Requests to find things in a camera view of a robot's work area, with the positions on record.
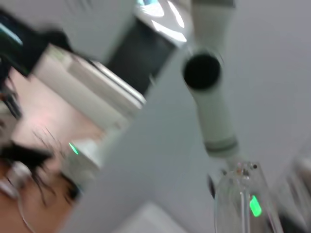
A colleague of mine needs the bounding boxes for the clear frame glasses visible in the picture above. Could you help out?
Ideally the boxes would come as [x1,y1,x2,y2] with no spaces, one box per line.
[206,161,285,233]

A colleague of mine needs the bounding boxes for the black screen panel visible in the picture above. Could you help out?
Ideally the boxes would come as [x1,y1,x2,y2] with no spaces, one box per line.
[106,18,177,95]

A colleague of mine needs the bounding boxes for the white cabinet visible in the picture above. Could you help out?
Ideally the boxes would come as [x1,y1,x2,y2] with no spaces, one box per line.
[31,43,146,122]

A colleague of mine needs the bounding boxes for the white device with green light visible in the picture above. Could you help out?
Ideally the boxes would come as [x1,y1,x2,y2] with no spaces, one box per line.
[64,138,104,182]

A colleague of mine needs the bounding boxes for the dark monitor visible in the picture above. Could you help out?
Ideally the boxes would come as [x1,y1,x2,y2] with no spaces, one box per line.
[0,9,71,76]

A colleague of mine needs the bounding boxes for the person with black hair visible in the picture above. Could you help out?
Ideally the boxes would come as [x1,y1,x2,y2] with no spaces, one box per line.
[0,140,83,233]

